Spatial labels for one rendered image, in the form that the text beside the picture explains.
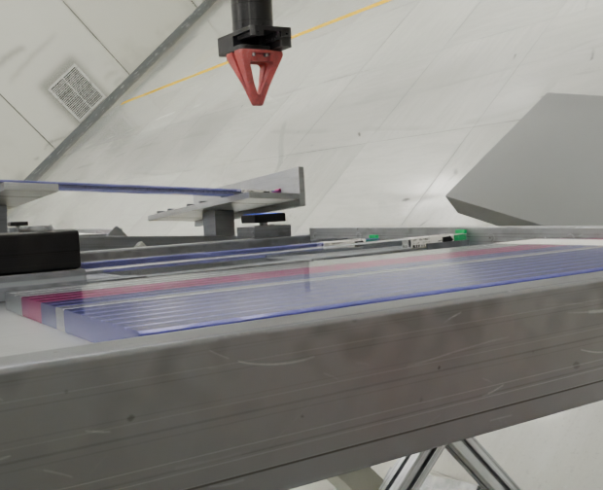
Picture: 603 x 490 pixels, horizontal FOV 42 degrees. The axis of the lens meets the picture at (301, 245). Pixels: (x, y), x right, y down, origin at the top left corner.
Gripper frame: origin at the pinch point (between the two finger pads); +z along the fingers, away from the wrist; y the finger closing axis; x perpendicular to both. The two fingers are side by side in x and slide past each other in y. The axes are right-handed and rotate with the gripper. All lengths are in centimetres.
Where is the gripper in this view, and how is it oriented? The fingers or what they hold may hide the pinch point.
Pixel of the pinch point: (257, 99)
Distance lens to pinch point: 111.1
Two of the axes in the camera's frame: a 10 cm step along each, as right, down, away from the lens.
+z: 0.6, 10.0, 0.7
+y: 5.5, 0.3, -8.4
